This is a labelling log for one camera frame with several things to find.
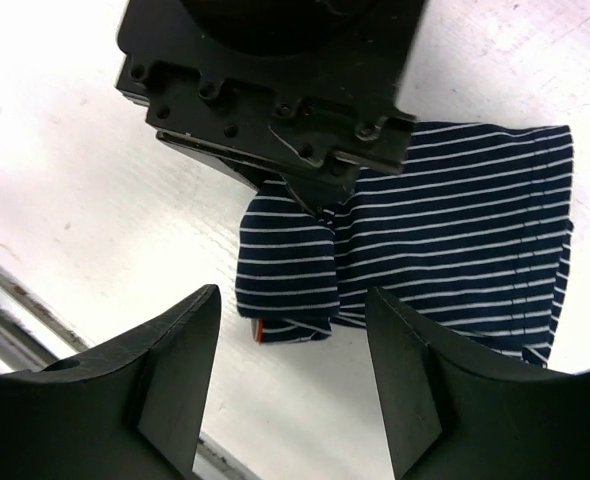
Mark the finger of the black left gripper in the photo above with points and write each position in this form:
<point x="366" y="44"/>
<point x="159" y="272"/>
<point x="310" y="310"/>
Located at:
<point x="334" y="184"/>

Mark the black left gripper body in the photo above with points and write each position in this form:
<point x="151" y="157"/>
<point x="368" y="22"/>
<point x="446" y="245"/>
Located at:
<point x="290" y="87"/>

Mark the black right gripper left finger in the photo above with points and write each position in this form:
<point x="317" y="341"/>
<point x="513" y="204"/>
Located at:
<point x="129" y="408"/>

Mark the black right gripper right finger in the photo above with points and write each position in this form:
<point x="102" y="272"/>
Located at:
<point x="453" y="409"/>

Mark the navy white striped underwear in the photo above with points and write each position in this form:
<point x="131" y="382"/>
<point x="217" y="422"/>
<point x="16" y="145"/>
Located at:
<point x="474" y="234"/>

